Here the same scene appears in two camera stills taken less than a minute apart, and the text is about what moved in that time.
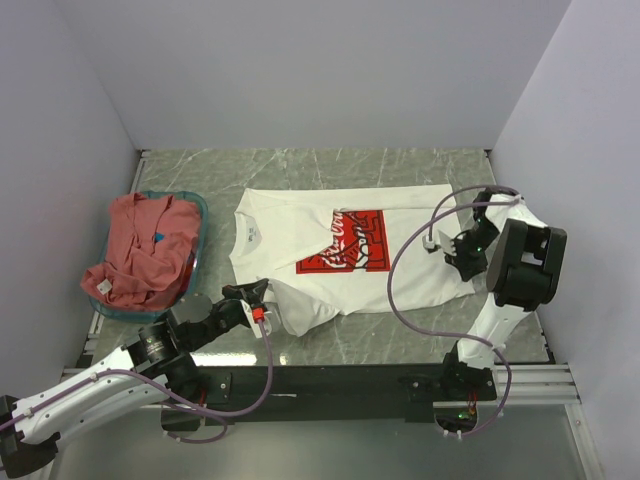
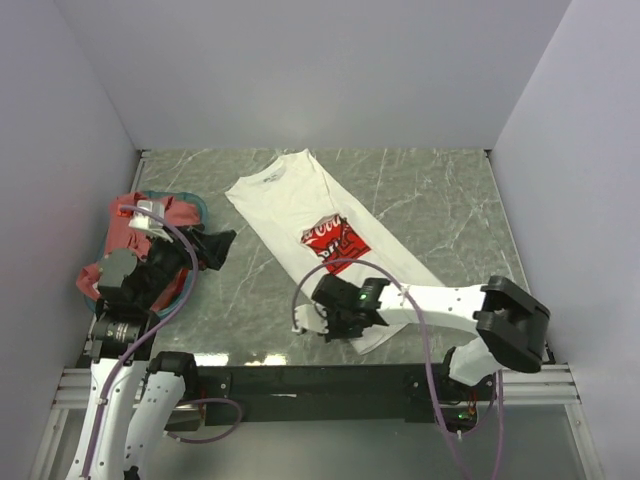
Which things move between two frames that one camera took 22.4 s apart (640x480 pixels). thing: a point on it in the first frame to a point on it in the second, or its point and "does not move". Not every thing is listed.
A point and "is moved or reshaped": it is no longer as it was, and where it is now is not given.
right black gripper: x=468 y=268 to x=334 y=333
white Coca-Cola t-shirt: x=352 y=249 is moved or reshaped
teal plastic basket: x=142 y=316 does not move
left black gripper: x=253 y=292 to x=211 y=247
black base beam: x=216 y=396 does not move
